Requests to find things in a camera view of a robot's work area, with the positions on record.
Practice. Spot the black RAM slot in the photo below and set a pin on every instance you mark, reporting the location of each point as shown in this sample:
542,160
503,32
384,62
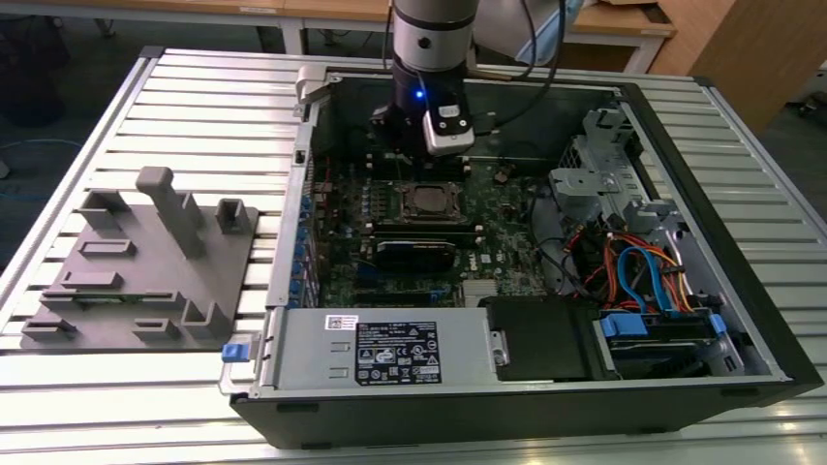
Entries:
425,230
425,223
445,176
445,169
445,162
425,226

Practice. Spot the wooden desk white legs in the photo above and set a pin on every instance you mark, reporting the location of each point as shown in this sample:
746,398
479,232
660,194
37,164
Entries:
161,6
620,24

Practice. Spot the blue plastic latch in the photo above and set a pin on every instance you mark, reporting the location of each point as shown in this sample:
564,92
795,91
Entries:
233,352

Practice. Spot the black rating label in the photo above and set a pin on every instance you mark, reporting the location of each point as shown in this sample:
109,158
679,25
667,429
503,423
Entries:
397,353

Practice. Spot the grey case latch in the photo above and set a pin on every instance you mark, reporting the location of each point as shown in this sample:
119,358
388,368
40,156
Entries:
309,80

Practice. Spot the grey parts rack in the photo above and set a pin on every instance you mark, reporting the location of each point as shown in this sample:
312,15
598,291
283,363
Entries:
148,271

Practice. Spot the wooden cabinet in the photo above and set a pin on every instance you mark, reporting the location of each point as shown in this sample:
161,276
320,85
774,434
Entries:
743,48

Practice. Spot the green RAM stick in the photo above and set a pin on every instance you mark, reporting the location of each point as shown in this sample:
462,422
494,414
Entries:
123,299

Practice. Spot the silver disk bay cage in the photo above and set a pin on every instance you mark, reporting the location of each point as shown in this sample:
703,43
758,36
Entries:
582,181

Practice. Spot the silver power supply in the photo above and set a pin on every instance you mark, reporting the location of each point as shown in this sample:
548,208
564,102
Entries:
303,349

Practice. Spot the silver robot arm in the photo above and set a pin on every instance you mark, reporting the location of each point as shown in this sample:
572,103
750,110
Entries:
432,43

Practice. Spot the white barcode sticker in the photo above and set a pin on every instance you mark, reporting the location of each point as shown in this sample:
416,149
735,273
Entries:
340,322

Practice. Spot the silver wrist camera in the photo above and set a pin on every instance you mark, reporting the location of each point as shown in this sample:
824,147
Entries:
448,131

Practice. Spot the black plastic shroud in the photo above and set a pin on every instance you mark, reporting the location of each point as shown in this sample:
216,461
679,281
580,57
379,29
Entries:
550,339

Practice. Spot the hard disk in blue carrier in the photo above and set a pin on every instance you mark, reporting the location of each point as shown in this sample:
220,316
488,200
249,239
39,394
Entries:
623,327

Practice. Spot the black PC case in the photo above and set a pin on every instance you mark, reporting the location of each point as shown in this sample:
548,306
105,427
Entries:
452,421

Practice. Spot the green motherboard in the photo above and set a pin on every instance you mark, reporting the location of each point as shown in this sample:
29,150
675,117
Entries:
510,242

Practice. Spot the silver chipset heatsink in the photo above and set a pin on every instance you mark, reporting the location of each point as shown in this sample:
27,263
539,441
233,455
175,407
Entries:
482,287

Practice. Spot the black graphics card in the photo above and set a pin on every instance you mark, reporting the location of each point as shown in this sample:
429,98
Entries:
413,254

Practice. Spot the CPU socket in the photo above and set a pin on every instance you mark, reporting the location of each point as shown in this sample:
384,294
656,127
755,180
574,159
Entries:
463,219

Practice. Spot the black expansion slot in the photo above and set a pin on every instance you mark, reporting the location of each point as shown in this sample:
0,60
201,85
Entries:
393,299

